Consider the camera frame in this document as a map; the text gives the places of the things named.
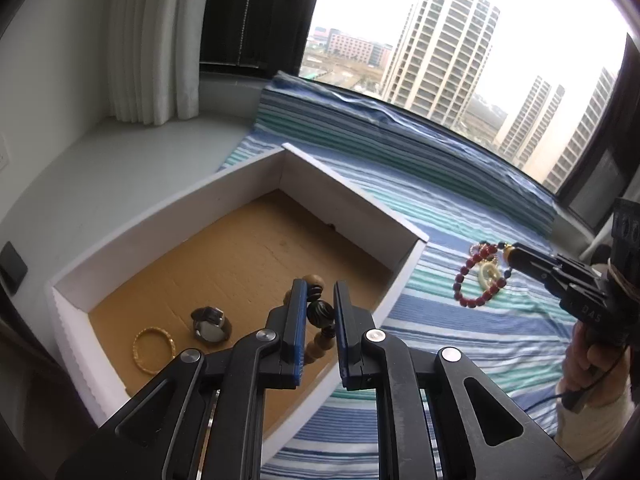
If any low brick building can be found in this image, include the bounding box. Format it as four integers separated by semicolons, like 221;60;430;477
327;28;394;67

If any white box with cardboard bottom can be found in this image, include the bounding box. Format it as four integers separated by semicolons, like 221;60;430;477
45;142;430;463

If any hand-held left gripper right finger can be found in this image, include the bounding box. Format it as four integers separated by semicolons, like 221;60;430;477
333;280;583;480

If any gold bangle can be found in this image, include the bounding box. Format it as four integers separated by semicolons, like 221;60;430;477
132;327;177;375

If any dark red bead bracelet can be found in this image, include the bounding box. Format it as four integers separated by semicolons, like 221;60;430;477
453;241;514;310

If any dark window blind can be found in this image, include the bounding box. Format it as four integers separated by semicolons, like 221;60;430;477
555;34;640;234
199;0;329;81

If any person's right forearm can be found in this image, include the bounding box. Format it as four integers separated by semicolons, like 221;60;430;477
554;385;639;464

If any black cable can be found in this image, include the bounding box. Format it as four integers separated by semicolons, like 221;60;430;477
557;349;632;414

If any white curtain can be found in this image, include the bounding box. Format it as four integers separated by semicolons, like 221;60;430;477
107;0;209;126

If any striped pillow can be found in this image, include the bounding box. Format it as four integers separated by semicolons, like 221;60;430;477
250;71;557;234

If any black wrist watch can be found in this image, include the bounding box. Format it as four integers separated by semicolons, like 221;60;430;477
190;306;234;344

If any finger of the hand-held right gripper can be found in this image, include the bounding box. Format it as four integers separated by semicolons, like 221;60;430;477
508;242;609;287
510;256;577;307

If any dark wall switch plate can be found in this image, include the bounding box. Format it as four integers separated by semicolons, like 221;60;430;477
0;241;29;294

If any brown wooden bead bracelet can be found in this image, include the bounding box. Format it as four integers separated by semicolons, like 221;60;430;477
282;273;336;369

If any tall beige tower building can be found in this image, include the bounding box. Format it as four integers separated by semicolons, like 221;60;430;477
382;0;501;126

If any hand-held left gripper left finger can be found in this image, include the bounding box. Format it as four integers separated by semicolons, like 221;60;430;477
55;278;308;480

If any person's right hand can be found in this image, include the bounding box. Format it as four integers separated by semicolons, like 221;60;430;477
560;320;634;411

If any slim beige tower building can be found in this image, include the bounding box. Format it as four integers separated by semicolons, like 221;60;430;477
494;75;566;166
542;67;619;194

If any white jade bangle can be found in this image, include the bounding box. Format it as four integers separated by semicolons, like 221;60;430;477
477;261;506;291

